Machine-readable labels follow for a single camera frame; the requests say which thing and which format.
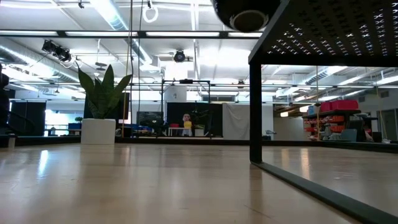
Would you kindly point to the black bowl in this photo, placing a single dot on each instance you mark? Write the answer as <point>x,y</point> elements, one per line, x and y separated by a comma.
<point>248,20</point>

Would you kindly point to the black partition panel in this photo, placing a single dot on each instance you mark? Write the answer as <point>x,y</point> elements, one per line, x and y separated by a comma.
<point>28,118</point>
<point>211,115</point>

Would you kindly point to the person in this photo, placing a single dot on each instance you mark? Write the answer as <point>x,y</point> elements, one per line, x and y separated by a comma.
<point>186,118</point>

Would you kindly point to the white hanging sheet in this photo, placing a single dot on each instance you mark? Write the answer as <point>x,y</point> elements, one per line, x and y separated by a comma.
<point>237,118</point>

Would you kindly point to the black computer monitor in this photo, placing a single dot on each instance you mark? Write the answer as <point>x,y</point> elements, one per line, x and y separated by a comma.
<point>149,117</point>

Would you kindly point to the black perforated metal rack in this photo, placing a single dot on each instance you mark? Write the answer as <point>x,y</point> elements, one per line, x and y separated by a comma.
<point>256,109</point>

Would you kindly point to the snake plant in white pot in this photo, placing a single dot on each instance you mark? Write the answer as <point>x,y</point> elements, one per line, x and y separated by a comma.
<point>98,130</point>

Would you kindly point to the blue crate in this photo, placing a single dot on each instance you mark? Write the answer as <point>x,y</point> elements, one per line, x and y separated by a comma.
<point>74,126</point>

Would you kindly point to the small red storage bin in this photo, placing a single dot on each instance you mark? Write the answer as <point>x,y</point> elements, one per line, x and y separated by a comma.
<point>325,107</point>

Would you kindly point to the shelf unit with orange bins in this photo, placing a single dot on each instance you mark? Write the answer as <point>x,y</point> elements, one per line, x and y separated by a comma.
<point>337,119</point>

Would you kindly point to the large red storage bin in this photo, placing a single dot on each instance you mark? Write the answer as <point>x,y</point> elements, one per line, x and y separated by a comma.
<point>345,105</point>

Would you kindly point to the black track spotlights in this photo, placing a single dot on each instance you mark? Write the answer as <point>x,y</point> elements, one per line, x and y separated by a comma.
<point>63,55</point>

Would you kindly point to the dark rounded background object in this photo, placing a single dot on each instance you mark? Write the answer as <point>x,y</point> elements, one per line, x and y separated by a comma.
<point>3,82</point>

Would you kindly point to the black aluminium table frame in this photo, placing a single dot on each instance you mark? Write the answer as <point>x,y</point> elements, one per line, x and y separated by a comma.
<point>186,140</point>

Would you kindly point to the black metal gantry frame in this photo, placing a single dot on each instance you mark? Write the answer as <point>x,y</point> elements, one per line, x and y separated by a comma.
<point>186,81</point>

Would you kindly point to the black round hanging camera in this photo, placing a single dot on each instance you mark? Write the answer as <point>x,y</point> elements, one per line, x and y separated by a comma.
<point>179,56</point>

